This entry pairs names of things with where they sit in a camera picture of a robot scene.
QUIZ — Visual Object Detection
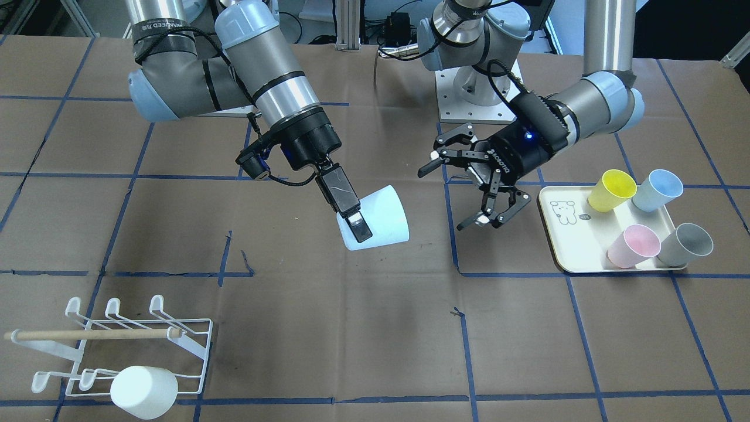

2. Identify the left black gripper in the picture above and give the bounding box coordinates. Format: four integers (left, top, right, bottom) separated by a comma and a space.
417, 93, 570, 232

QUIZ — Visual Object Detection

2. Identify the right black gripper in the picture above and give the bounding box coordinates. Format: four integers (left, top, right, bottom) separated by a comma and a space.
236, 108, 373, 243

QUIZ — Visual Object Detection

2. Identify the light blue cup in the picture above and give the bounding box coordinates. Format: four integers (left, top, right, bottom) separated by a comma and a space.
630, 169, 684, 213
336, 185, 410, 251

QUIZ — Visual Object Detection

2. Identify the white ikea cup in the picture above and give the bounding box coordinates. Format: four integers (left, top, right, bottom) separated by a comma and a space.
110, 366, 179, 420

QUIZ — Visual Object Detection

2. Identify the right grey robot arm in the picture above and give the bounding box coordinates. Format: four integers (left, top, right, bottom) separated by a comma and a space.
127, 1, 373, 243

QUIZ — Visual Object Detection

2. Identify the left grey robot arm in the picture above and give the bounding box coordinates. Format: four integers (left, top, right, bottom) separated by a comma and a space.
417, 1, 645, 230

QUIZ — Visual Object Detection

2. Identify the yellow plastic cup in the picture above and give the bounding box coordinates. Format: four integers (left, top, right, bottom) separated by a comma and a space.
588, 169, 638, 213

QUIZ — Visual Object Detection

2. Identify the pink plastic cup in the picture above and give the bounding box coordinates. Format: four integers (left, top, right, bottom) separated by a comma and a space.
607, 224, 662, 268

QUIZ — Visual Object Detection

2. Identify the grey plastic cup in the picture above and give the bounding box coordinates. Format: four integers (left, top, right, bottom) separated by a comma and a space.
657, 223, 714, 267

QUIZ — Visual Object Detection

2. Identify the wooden rack dowel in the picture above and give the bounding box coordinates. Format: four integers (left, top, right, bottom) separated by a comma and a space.
4, 328, 185, 341

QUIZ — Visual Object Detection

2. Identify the cream plastic tray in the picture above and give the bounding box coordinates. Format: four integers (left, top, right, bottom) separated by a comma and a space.
538, 185, 675, 274

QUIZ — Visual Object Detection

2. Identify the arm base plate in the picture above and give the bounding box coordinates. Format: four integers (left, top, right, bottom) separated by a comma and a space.
434, 66, 516, 125

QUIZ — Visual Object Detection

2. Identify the aluminium frame post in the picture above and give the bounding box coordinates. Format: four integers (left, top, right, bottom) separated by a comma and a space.
332, 0, 365, 51

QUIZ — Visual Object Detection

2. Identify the white wire cup rack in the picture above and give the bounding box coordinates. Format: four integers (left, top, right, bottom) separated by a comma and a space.
11, 294, 214, 397

